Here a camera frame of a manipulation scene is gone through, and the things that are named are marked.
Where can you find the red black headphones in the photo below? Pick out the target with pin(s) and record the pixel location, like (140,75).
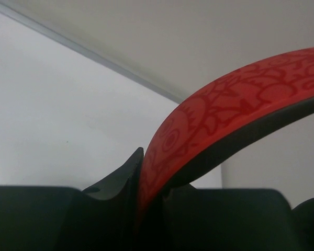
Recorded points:
(219,120)

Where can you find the aluminium table edge rail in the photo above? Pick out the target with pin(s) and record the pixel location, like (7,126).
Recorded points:
(84,51)

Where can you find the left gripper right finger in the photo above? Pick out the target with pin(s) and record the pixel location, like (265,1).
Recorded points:
(227,219)

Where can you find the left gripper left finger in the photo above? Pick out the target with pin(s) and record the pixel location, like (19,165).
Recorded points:
(100,217)

